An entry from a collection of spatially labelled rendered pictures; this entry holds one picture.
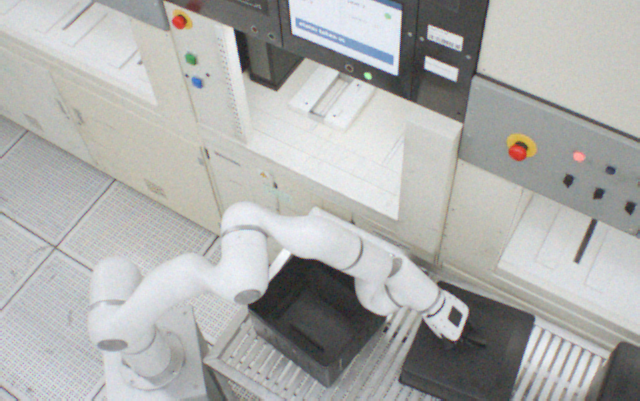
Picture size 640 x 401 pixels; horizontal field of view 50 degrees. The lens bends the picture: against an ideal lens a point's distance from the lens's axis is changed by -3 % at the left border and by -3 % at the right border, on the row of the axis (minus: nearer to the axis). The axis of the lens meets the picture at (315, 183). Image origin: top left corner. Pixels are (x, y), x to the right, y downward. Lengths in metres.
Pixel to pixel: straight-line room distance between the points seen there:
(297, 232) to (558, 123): 0.57
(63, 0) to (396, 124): 1.44
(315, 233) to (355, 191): 0.69
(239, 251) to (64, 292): 1.77
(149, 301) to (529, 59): 0.96
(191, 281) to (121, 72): 1.21
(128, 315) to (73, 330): 1.43
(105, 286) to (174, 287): 0.20
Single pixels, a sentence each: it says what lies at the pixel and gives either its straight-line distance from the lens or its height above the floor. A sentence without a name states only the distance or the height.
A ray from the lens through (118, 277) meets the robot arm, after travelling 1.75.
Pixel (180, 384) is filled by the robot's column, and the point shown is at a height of 0.76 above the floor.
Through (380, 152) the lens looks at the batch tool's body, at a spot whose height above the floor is 0.87.
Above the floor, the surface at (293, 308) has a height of 0.77.
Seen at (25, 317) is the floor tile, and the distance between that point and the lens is 3.21.
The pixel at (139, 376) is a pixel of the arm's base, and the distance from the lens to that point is 2.08.
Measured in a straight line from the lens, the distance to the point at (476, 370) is 1.93.
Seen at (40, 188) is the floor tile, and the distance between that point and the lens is 3.53.
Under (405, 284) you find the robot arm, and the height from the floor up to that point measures 1.11.
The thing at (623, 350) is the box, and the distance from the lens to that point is 1.88.
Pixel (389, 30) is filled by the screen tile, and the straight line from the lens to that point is 1.54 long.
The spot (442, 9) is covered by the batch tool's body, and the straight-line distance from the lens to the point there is 1.43.
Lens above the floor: 2.66
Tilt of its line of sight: 56 degrees down
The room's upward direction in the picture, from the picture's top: 5 degrees counter-clockwise
